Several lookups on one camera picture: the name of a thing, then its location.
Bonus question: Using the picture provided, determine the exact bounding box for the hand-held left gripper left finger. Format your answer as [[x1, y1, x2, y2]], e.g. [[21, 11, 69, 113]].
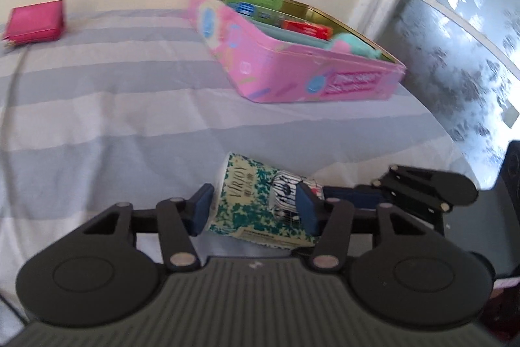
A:
[[82, 183, 215, 272]]

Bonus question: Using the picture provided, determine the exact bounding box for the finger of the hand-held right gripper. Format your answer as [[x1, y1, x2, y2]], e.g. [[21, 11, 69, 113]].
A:
[[323, 164, 480, 215]]

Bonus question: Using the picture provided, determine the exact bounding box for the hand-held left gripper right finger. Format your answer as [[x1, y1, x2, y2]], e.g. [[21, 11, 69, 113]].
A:
[[295, 182, 438, 270]]

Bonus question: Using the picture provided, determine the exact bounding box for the green patterned carton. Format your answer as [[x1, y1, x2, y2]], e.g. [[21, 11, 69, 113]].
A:
[[205, 151, 326, 250]]

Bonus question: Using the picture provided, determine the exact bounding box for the pink tin box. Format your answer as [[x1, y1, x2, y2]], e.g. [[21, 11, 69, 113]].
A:
[[188, 0, 408, 104]]

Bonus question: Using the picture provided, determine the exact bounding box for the red orange box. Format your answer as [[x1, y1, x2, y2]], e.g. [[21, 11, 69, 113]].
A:
[[281, 19, 334, 40]]

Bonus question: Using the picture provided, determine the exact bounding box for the striped grey bedsheet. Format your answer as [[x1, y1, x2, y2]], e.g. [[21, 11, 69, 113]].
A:
[[0, 7, 481, 333]]

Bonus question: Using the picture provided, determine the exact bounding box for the frosted floral glass door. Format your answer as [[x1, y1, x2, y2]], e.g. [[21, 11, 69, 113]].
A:
[[399, 0, 520, 190]]

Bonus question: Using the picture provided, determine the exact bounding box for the teal pink plush toy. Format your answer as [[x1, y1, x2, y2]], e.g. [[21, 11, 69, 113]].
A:
[[327, 33, 383, 60]]

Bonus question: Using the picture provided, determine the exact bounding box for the teal cloth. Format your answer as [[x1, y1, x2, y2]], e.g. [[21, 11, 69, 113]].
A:
[[251, 19, 332, 44]]

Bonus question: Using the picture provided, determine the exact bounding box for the blue box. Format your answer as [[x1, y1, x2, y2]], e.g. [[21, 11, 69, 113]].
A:
[[233, 1, 283, 23]]

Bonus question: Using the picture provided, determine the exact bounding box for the magenta pouch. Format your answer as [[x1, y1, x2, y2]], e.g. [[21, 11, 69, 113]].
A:
[[3, 0, 67, 46]]

